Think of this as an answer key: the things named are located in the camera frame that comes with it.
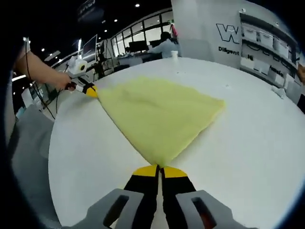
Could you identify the white office desk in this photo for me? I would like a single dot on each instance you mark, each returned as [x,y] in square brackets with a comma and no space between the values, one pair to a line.
[140,58]

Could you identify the yellow garment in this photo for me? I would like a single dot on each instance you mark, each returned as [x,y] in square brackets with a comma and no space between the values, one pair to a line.
[162,112]

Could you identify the white crumpled cloth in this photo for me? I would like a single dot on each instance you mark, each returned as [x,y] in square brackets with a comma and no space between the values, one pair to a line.
[279,91]

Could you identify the pink hanging bag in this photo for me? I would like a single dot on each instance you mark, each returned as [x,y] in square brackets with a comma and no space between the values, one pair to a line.
[174,29]

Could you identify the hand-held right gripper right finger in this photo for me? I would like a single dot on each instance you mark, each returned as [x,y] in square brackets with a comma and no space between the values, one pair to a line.
[176,193]

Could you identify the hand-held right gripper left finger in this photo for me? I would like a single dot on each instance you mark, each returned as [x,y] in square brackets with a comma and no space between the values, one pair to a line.
[143,190]

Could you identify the large display screen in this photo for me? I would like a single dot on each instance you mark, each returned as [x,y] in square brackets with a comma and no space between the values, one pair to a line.
[90,46]

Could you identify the white paper cup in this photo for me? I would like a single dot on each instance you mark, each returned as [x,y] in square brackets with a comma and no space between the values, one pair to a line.
[174,55]

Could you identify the row of white storage bins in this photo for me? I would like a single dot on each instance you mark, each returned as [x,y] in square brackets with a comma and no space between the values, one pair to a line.
[265,38]

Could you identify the person's left hand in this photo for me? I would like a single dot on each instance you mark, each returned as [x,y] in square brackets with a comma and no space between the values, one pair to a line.
[64,81]

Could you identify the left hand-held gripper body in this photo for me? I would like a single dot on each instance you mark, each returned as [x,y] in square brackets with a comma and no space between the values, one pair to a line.
[77,68]

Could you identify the grey metal storage shelf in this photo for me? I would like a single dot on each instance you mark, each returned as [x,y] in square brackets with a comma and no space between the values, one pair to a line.
[241,35]

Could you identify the black computer monitor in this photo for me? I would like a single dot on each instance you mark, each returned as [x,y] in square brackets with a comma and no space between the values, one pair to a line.
[137,46]

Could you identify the dark hanging banner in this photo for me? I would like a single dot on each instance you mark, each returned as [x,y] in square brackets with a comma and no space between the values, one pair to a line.
[87,8]

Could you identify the black tripod stand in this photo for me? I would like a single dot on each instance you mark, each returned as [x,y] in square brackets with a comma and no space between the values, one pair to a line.
[101,59]

